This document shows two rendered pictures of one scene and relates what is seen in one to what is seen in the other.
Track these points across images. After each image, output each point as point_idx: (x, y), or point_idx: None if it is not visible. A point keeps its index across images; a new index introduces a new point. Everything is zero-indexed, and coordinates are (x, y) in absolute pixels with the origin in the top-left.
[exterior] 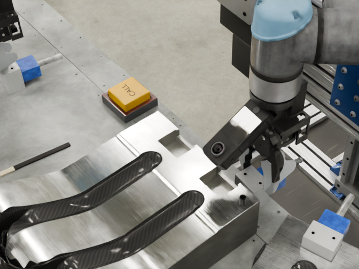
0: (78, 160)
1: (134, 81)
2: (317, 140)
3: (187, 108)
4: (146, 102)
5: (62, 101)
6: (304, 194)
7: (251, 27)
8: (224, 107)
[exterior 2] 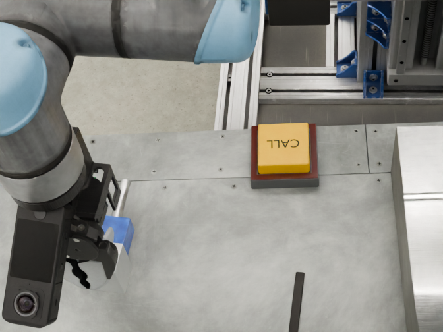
0: (413, 270)
1: (273, 127)
2: (284, 60)
3: None
4: (312, 139)
5: (204, 235)
6: (341, 124)
7: None
8: (109, 115)
